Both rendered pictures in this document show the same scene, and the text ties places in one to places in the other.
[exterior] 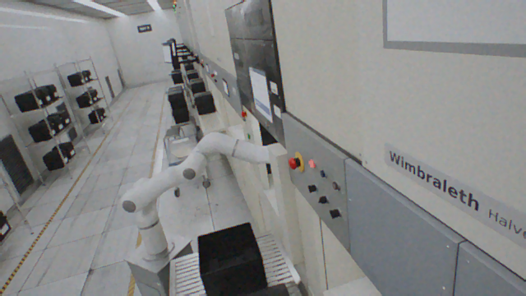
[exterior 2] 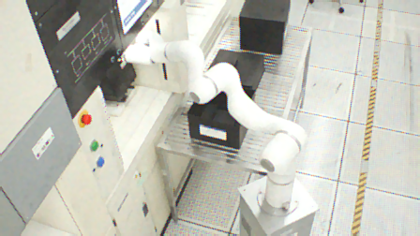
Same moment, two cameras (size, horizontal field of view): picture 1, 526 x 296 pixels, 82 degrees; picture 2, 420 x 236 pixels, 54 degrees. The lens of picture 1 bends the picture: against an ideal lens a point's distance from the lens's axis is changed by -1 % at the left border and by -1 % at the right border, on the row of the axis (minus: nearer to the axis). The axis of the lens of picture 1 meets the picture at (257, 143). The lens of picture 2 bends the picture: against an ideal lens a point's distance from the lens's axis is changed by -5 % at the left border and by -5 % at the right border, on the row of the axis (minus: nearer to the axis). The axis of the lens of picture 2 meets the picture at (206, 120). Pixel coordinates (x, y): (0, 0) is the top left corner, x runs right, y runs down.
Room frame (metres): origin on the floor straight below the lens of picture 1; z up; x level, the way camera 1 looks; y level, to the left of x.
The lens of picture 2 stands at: (2.53, 1.02, 2.43)
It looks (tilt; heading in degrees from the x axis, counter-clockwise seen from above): 46 degrees down; 213
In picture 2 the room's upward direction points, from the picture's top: 5 degrees counter-clockwise
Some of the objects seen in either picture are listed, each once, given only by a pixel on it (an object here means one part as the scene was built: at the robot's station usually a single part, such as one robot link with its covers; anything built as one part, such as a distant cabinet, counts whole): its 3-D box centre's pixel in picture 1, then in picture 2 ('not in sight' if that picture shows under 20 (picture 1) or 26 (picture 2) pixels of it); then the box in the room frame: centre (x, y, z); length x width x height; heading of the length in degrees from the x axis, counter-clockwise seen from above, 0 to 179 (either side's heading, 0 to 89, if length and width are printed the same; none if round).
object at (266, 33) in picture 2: not in sight; (264, 23); (0.36, 0.10, 0.89); 0.29 x 0.29 x 0.25; 14
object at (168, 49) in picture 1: (180, 54); not in sight; (4.73, 0.89, 1.59); 0.50 x 0.41 x 0.36; 101
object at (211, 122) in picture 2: (230, 260); (222, 113); (1.16, 0.22, 0.85); 0.28 x 0.28 x 0.17; 9
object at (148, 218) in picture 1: (145, 201); (278, 161); (1.49, 0.67, 1.07); 0.19 x 0.12 x 0.24; 170
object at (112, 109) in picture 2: not in sight; (110, 96); (1.36, -0.35, 0.89); 0.22 x 0.21 x 0.04; 101
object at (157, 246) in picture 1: (153, 236); (279, 186); (1.46, 0.67, 0.85); 0.19 x 0.19 x 0.18
